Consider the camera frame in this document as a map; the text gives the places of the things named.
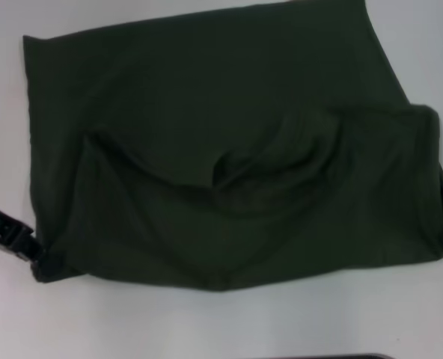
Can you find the dark green printed t-shirt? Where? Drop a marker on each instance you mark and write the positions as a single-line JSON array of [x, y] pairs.
[[225, 149]]

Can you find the dark rounded panel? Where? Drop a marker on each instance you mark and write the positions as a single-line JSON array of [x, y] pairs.
[[356, 356]]

